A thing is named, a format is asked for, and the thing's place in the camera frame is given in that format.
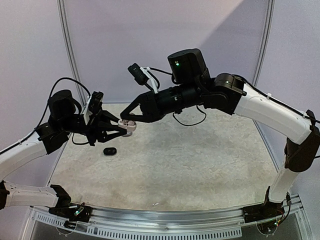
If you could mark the purple earbud charging case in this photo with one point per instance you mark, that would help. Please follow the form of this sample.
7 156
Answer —
128 134

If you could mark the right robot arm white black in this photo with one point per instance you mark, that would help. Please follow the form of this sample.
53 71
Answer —
233 95

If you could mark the pink round charging case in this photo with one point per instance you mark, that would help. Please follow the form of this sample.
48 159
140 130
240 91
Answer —
128 128

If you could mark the left aluminium corner post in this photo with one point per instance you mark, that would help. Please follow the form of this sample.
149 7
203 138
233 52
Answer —
67 39

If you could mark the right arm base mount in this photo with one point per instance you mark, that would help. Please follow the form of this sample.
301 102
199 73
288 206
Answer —
262 211

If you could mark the black oval charging case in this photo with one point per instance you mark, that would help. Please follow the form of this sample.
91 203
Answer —
109 151

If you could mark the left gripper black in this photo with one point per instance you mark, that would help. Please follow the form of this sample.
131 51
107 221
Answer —
95 128

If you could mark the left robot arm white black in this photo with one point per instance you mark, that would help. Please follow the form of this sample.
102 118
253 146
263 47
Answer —
66 117

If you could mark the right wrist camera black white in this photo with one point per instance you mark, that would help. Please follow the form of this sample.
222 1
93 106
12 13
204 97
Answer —
144 77

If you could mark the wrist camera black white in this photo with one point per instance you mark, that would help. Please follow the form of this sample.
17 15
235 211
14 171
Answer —
92 106
144 77

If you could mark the aluminium corner post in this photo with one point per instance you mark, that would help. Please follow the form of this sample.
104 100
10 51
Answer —
268 17
67 39

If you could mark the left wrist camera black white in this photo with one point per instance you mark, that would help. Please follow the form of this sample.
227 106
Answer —
92 106

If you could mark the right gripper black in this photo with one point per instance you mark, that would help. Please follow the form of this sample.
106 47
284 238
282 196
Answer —
152 105

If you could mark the aluminium front rail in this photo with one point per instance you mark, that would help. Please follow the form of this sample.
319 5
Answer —
123 224

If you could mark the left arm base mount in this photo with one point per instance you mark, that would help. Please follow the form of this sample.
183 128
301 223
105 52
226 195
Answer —
72 211

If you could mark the right aluminium corner post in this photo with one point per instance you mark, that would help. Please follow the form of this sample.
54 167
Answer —
268 17

